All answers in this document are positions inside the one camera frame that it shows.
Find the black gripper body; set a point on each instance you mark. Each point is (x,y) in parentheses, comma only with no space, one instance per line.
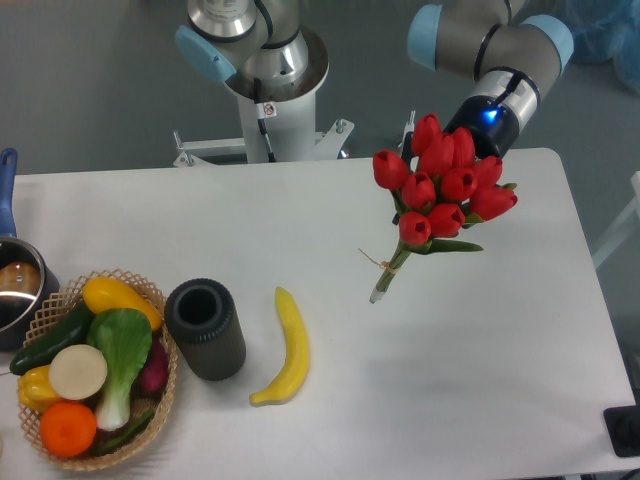
(494,127)

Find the red tulip bouquet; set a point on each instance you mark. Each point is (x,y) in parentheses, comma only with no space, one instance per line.
(439,186)

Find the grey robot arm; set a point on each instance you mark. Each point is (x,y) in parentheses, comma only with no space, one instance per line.
(274,66)

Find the blue plastic bag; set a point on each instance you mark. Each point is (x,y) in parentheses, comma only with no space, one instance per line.
(606,31)

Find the yellow banana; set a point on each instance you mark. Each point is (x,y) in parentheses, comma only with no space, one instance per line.
(291,377)

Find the black device at edge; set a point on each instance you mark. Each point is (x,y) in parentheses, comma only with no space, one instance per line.
(622,425)

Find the dark grey ribbed vase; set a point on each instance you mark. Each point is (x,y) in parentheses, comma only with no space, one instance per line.
(201,316)

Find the purple eggplant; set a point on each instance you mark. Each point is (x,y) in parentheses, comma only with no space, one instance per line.
(153,377)

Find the green bok choy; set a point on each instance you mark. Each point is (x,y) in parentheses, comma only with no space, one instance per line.
(124,338)

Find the yellow squash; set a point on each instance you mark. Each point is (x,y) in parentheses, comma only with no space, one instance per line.
(104,293)

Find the woven wicker basket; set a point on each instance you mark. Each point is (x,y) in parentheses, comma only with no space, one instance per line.
(53,310)

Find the dark green cucumber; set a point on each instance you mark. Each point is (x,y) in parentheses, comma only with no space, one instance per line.
(70,330)

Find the white round radish slice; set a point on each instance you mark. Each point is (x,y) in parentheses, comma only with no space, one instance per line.
(78,372)

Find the green chili pepper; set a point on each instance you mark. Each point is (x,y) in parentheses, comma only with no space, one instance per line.
(133,429)

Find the orange fruit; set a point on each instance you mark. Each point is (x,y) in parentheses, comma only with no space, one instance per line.
(68,429)

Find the yellow bell pepper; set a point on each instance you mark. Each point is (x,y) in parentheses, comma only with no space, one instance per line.
(35,390)

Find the white frame at right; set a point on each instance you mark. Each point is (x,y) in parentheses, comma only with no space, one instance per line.
(620,229)

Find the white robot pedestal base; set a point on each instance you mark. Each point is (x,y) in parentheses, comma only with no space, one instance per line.
(272,131)

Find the blue handled saucepan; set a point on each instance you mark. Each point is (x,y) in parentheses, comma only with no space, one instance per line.
(26,280)

